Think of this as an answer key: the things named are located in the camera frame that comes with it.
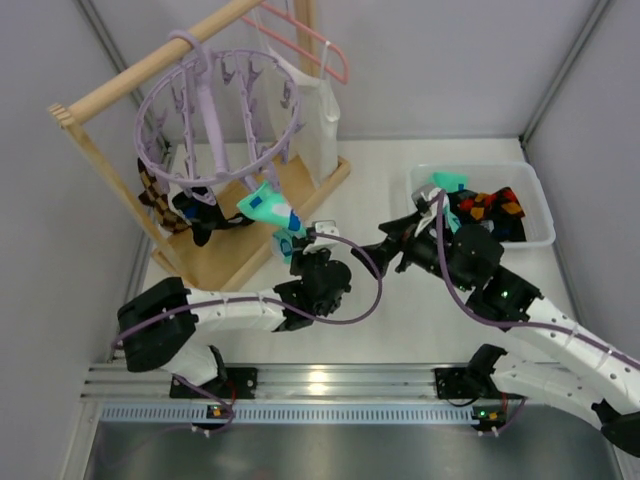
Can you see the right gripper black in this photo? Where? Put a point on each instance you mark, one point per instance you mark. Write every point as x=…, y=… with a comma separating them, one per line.
x=406, y=243

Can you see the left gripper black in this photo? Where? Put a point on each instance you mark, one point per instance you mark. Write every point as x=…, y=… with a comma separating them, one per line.
x=304, y=257

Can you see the mint green sock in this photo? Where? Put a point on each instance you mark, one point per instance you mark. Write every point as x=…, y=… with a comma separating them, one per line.
x=269, y=206
x=451, y=183

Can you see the black red yellow argyle sock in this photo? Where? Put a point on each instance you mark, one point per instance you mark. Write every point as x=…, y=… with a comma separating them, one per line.
x=478, y=206

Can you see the black sock with grey patches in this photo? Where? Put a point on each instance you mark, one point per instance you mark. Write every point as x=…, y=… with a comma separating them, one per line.
x=505, y=229

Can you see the black blue sock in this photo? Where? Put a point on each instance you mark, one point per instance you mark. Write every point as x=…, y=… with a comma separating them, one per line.
x=198, y=205

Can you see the purple round clip hanger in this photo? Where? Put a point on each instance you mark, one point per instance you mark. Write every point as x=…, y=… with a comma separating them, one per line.
x=191, y=84

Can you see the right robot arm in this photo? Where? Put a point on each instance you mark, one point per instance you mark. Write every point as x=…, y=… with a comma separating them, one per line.
x=493, y=295

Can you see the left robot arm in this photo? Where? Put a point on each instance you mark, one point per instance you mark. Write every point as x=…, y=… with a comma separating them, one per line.
x=171, y=327

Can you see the white garment on hanger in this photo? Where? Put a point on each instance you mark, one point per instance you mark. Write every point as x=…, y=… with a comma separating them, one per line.
x=316, y=141

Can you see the pink clothes hanger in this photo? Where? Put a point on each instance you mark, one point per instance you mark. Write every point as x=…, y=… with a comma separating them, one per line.
x=310, y=45

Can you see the white plastic basket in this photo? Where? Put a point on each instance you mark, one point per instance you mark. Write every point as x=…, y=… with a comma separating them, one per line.
x=538, y=222

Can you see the black tan argyle sock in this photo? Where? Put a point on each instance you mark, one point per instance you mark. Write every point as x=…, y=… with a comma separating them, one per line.
x=155, y=196

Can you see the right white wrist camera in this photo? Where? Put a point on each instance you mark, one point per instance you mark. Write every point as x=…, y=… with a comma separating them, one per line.
x=426, y=200

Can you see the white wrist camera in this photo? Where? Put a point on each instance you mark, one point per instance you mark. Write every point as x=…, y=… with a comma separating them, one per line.
x=426, y=200
x=321, y=235

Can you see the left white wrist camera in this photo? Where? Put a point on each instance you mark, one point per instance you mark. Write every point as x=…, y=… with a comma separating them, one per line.
x=321, y=235

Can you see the aluminium mounting rail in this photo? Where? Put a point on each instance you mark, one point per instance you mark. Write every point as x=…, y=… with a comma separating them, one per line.
x=380, y=380

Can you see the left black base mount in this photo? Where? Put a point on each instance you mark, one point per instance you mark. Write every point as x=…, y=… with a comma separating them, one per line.
x=239, y=383

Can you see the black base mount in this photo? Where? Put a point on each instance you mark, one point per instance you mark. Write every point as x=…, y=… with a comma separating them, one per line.
x=239, y=383
x=451, y=383

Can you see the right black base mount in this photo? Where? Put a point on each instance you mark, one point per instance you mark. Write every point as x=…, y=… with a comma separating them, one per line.
x=451, y=383

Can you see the grey slotted cable duct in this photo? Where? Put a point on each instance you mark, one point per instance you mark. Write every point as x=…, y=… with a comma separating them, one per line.
x=301, y=413

